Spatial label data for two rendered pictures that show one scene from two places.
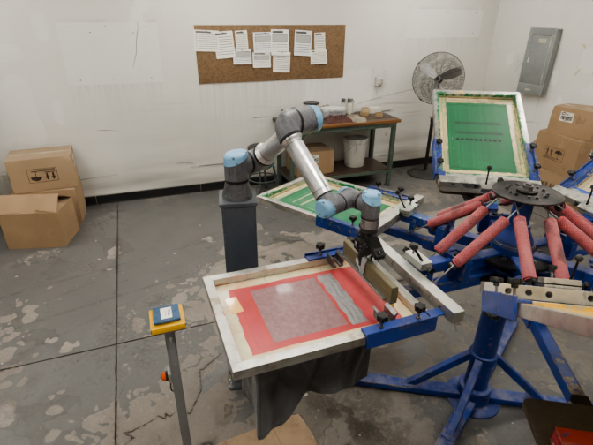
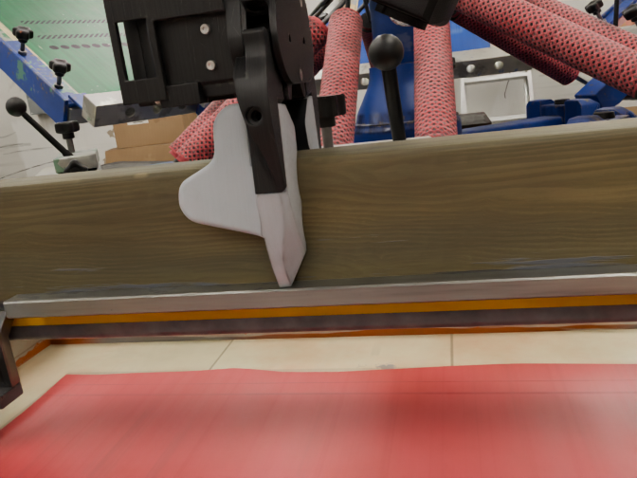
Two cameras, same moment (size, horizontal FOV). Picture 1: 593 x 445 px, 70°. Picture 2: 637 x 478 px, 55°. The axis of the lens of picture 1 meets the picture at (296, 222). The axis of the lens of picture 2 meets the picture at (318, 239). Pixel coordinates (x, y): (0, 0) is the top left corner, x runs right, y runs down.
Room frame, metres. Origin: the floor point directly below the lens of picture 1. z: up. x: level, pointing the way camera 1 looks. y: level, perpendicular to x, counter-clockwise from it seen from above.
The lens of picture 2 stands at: (1.31, -0.04, 1.14)
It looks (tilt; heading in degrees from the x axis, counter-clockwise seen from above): 14 degrees down; 304
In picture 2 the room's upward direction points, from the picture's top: 7 degrees counter-clockwise
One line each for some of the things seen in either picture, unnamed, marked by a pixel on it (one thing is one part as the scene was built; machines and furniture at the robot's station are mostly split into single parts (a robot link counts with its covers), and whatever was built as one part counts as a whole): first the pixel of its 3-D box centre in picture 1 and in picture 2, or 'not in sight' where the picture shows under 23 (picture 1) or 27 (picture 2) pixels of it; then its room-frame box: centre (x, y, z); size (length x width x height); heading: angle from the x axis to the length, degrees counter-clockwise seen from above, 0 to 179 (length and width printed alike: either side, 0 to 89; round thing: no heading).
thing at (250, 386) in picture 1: (244, 361); not in sight; (1.30, 0.21, 0.74); 0.45 x 0.03 x 0.43; 21
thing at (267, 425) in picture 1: (317, 381); not in sight; (1.20, -0.09, 0.74); 0.46 x 0.04 x 0.42; 111
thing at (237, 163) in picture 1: (236, 164); not in sight; (1.96, 0.29, 1.37); 0.13 x 0.12 x 0.14; 133
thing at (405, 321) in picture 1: (399, 328); not in sight; (1.23, -0.39, 0.97); 0.30 x 0.05 x 0.07; 111
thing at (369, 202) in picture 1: (370, 204); not in sight; (1.52, -0.29, 1.35); 0.09 x 0.08 x 0.11; 43
